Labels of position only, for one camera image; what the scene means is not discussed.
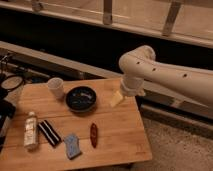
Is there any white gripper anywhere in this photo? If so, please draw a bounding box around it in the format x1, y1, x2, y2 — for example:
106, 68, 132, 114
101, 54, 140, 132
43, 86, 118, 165
110, 75, 146, 107

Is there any dark red pepper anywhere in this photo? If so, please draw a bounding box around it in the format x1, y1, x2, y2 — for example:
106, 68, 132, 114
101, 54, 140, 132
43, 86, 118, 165
90, 123, 98, 148

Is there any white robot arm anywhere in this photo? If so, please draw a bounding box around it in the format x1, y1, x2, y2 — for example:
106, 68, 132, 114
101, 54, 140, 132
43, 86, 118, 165
110, 45, 213, 108

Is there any blue and white sponge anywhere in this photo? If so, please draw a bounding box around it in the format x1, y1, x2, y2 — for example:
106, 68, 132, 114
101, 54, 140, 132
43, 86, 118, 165
64, 134, 81, 159

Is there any black white striped sponge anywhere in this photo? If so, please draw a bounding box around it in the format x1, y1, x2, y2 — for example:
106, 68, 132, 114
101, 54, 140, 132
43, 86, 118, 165
38, 120, 61, 148

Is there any black bowl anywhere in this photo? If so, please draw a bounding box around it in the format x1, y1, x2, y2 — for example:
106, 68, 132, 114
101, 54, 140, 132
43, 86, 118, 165
66, 86, 97, 112

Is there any white paper cup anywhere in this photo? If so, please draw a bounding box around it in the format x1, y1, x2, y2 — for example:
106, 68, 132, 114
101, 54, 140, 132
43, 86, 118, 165
47, 77, 64, 99

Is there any clear plastic bottle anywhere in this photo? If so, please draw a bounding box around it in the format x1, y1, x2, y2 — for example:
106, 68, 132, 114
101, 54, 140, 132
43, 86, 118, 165
24, 111, 38, 151

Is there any round mirror with black rim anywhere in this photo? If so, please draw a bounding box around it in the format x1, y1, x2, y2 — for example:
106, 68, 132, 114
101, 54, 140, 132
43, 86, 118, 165
0, 75, 25, 91

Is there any black device at left edge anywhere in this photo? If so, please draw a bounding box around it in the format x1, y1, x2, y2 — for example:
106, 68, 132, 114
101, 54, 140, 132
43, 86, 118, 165
0, 100, 16, 152

